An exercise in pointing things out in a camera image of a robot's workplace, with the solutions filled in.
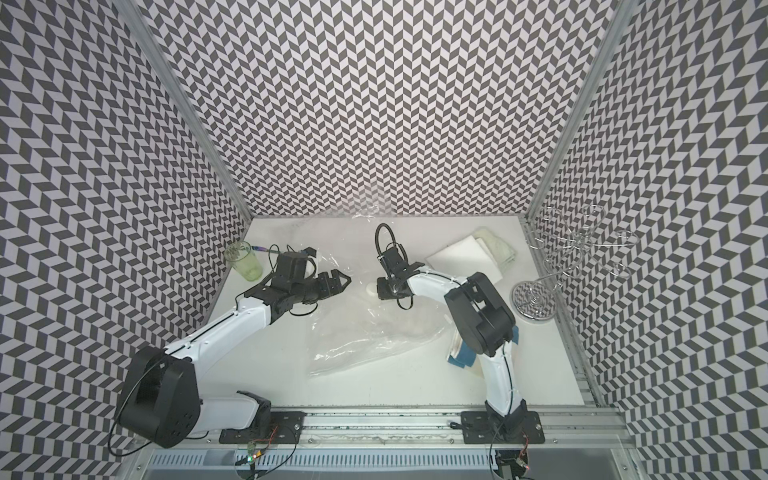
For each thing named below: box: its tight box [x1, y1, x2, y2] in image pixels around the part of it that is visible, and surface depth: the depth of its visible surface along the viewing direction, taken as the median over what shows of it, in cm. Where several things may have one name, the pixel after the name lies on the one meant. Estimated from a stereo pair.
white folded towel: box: [425, 235, 504, 283], surface depth 101 cm
